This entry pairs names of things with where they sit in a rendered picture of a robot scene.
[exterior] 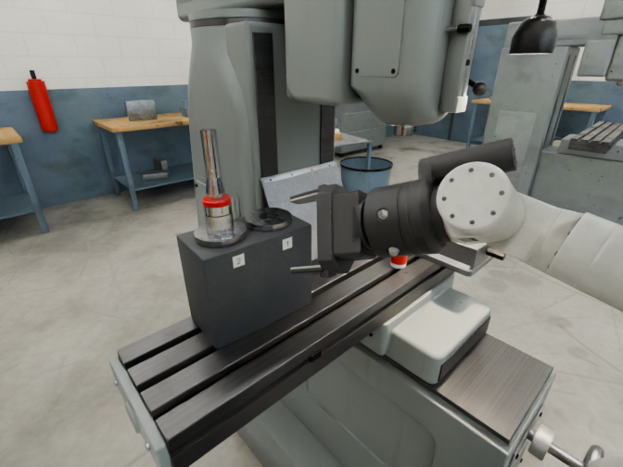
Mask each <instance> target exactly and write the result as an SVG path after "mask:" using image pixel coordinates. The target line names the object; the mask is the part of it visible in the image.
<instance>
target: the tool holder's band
mask: <svg viewBox="0 0 623 467"><path fill-rule="evenodd" d="M202 203H203V206H204V207H206V208H222V207H226V206H228V205H230V204H231V197H230V196H229V195H227V194H223V198H221V199H210V196H209V195H207V196H204V197H203V199H202Z"/></svg>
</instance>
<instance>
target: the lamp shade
mask: <svg viewBox="0 0 623 467"><path fill-rule="evenodd" d="M557 38H558V30H557V21H556V20H555V19H553V18H552V17H551V16H547V15H546V14H536V15H534V16H532V17H528V18H527V19H525V20H524V21H522V22H521V23H520V24H519V26H518V27H517V29H516V31H515V34H514V36H513V38H512V42H511V46H510V51H509V54H511V55H534V54H553V52H554V49H555V45H556V42H557Z"/></svg>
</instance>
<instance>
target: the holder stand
mask: <svg viewBox="0 0 623 467"><path fill-rule="evenodd" d="M176 238H177V243H178V248H179V253H180V259H181V263H182V268H183V274H184V282H185V288H186V293H187V297H188V303H189V308H190V312H191V317H192V318H193V320H194V321H195V322H196V324H197V325H198V326H199V328H200V329H201V330H202V332H203V333H204V334H205V336H206V337H207V338H208V339H209V341H210V342H211V343H212V344H213V345H214V346H215V348H216V349H220V348H222V347H225V346H227V345H229V344H231V343H233V342H235V341H236V340H238V339H240V338H242V337H244V336H246V335H248V334H251V333H253V332H255V331H257V330H259V329H260V328H262V327H264V326H266V325H268V324H270V323H272V322H275V321H277V320H279V319H281V318H283V317H285V316H286V315H288V314H290V313H292V312H294V311H296V310H298V309H301V308H303V307H305V306H307V305H309V304H311V302H312V274H311V273H306V274H293V273H291V272H290V268H293V267H304V266H311V265H312V225H311V224H309V223H307V222H306V221H303V220H301V219H299V218H297V217H295V216H293V215H292V214H291V213H290V212H289V211H288V210H285V209H282V208H259V209H255V210H252V211H250V212H249V213H248V214H247V215H246V216H244V217H240V218H237V219H234V230H233V231H232V232H231V233H228V234H225V235H211V234H209V233H207V229H206V223H205V224H202V225H200V226H199V227H197V228H196V229H195V230H194V231H190V232H187V233H181V234H177V236H176Z"/></svg>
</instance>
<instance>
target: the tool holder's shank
mask: <svg viewBox="0 0 623 467"><path fill-rule="evenodd" d="M200 136H201V143H202V149H203V157H204V163H205V171H206V177H207V178H206V194H208V195H209V196H210V199H221V198H223V193H225V188H224V185H223V178H222V174H221V165H220V158H219V149H218V141H217V133H216V129H215V128H213V129H212V128H204V129H200Z"/></svg>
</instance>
